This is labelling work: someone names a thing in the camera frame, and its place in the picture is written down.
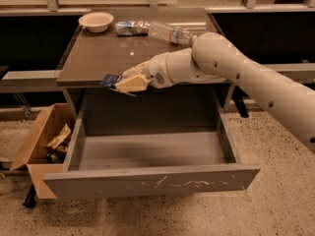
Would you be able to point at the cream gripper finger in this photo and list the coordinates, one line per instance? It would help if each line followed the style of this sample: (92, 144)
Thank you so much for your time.
(138, 69)
(132, 84)

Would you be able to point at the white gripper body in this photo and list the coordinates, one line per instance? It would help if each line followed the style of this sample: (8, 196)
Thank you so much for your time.
(157, 70)

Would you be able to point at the blue rxbar blueberry bar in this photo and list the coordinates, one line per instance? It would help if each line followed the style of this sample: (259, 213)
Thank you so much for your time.
(109, 82)

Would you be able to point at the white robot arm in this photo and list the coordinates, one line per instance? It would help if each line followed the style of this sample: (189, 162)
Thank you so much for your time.
(213, 59)

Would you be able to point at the grey cabinet with glass top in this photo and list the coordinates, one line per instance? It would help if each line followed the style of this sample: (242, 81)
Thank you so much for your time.
(94, 55)

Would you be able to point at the open grey top drawer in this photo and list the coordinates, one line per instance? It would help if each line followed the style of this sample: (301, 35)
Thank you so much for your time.
(161, 143)

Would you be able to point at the clear plastic water bottle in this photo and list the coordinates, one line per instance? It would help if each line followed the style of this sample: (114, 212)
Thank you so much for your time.
(171, 34)

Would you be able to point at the silver blue snack bag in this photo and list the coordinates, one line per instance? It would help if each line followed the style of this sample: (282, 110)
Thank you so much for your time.
(132, 28)

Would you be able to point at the white bowl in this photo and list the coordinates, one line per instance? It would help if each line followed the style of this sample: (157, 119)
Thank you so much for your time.
(96, 22)

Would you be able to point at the snack packets in box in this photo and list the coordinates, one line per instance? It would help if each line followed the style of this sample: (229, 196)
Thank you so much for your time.
(58, 146)

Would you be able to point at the brown cardboard box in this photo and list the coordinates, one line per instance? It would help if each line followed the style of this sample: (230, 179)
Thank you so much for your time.
(33, 154)

